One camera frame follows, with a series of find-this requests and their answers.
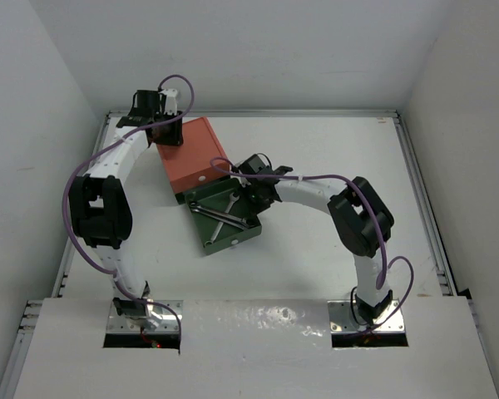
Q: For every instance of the green bottom drawer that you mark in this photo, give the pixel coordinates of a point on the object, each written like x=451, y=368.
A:
x=207, y=207

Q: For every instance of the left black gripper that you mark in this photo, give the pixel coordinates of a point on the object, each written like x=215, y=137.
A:
x=173, y=138

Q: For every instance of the silver open-end wrench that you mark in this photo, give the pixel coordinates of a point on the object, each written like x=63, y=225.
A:
x=218, y=215

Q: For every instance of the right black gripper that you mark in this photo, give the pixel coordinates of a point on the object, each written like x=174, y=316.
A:
x=256, y=207

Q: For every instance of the white front cover board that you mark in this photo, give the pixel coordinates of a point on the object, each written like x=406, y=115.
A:
x=255, y=349

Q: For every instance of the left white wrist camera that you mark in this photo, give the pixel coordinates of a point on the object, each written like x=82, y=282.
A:
x=169, y=101

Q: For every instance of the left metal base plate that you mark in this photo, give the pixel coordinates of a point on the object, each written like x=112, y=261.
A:
x=166, y=316

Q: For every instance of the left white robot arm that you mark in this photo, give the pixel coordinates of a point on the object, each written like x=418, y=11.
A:
x=97, y=209

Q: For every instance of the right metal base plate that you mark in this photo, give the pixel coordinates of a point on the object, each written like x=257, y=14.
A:
x=342, y=321

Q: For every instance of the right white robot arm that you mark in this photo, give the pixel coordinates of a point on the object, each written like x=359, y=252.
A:
x=362, y=220

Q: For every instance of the aluminium table frame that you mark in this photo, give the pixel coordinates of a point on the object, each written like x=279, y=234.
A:
x=298, y=256

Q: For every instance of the orange drawer cabinet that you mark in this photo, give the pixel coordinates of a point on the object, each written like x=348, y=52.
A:
x=188, y=166

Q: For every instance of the metal base plate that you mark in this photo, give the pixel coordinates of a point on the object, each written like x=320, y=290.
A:
x=342, y=321
x=166, y=316

